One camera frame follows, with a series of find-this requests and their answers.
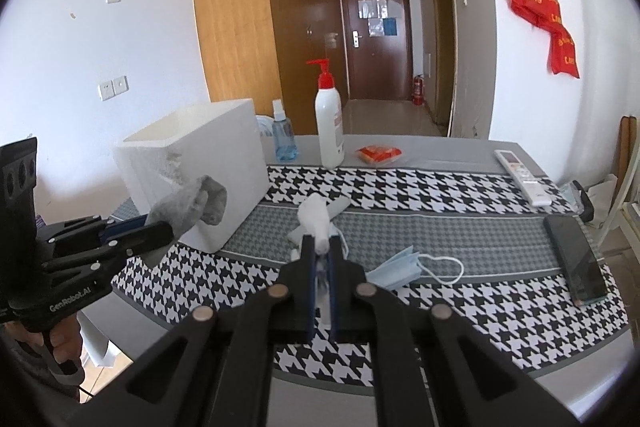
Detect black tool handle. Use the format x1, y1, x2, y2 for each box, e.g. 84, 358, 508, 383
565, 180, 596, 224

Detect blue spray bottle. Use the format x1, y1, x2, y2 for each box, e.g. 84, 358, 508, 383
271, 99, 299, 162

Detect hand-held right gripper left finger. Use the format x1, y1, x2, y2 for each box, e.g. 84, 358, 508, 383
75, 234, 318, 427

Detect black smartphone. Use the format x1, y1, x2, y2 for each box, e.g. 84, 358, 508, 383
542, 214, 610, 306

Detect white pump bottle red top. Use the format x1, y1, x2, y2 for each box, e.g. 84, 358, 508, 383
306, 58, 347, 169

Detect wooden wardrobe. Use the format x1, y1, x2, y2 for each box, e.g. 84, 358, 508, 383
190, 0, 351, 136

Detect person's left hand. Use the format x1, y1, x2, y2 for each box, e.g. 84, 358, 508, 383
12, 316, 84, 365

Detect blue face mask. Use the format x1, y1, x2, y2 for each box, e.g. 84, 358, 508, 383
365, 246, 465, 292

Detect white foam box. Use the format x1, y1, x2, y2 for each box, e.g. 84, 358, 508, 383
112, 99, 268, 254

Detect red cloth bags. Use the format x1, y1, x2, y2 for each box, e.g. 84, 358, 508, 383
509, 0, 581, 79

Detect white paper notice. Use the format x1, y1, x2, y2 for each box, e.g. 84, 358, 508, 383
357, 0, 388, 18

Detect white metal bed frame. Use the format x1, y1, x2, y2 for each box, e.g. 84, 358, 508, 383
595, 127, 640, 253

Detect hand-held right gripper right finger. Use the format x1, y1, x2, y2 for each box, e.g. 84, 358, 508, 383
329, 239, 581, 427

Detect wooden door frame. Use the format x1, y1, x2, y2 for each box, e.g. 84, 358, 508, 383
429, 0, 458, 128

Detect white plastic bag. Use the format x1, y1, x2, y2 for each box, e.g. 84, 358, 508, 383
286, 193, 352, 325

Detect white remote control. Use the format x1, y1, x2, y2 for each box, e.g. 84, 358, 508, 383
494, 149, 552, 208

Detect dark brown door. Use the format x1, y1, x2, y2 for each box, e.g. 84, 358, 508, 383
339, 0, 413, 102

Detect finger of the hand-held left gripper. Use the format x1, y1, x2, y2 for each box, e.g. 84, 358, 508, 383
43, 221, 176, 278
36, 214, 150, 257

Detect white floor bag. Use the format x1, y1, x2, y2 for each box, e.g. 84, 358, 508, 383
585, 174, 621, 228

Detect wooden board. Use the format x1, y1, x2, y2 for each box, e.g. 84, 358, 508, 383
619, 116, 638, 188

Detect grey cloth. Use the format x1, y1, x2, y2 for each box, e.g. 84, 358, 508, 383
145, 175, 228, 268

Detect houndstooth table cloth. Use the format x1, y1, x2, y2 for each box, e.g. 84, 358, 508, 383
111, 164, 631, 390

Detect red snack packet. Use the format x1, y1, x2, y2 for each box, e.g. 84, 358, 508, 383
355, 145, 403, 166

